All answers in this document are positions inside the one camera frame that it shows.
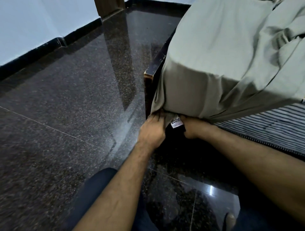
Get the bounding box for plain taupe bed sheet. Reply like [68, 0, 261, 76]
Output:
[151, 0, 305, 129]

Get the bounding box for person's left forearm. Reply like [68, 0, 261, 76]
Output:
[74, 142, 155, 231]

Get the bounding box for person's right forearm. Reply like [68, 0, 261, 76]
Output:
[206, 127, 305, 224]

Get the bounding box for person's right foot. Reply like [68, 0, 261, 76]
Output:
[225, 213, 237, 231]

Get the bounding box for white striped mattress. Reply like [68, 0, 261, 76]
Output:
[214, 102, 305, 155]

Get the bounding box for person's right hand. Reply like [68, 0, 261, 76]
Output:
[180, 115, 215, 140]

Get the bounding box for person's dark trousers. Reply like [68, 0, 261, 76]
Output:
[66, 168, 305, 231]

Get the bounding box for dark wooden bed frame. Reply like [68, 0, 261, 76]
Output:
[144, 28, 177, 119]

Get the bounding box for person's left hand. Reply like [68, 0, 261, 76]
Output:
[137, 113, 166, 151]

